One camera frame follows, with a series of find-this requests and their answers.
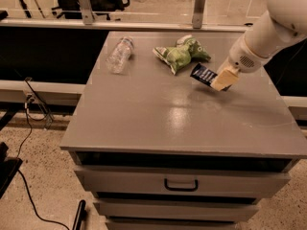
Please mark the black drawer handle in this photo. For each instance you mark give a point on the black drawer handle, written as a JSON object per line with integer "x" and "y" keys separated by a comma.
{"x": 173, "y": 186}

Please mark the blue rxbar blueberry bar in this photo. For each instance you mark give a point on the blue rxbar blueberry bar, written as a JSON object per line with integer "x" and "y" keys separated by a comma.
{"x": 206, "y": 76}

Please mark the grey drawer cabinet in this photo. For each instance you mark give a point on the grey drawer cabinet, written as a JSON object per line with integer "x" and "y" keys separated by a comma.
{"x": 131, "y": 131}

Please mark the metal rail bracket left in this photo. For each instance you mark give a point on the metal rail bracket left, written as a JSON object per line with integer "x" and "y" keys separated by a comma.
{"x": 86, "y": 10}

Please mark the green jalapeno chip bag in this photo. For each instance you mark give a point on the green jalapeno chip bag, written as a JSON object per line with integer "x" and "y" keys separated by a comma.
{"x": 186, "y": 49}

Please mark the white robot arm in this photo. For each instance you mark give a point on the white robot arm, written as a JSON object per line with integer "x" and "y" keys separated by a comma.
{"x": 282, "y": 25}

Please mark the metal rail bracket middle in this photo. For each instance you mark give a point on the metal rail bracket middle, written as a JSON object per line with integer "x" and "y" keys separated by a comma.
{"x": 197, "y": 17}

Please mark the clear plastic water bottle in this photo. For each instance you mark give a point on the clear plastic water bottle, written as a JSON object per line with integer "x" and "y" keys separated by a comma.
{"x": 118, "y": 58}

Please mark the metal rail bracket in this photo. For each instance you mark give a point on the metal rail bracket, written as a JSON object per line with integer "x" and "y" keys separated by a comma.
{"x": 197, "y": 17}
{"x": 86, "y": 10}

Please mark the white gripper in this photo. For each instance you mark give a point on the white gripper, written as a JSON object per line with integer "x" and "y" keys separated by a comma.
{"x": 242, "y": 57}

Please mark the black cylinder on floor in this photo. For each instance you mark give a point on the black cylinder on floor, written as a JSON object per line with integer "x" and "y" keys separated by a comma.
{"x": 80, "y": 216}

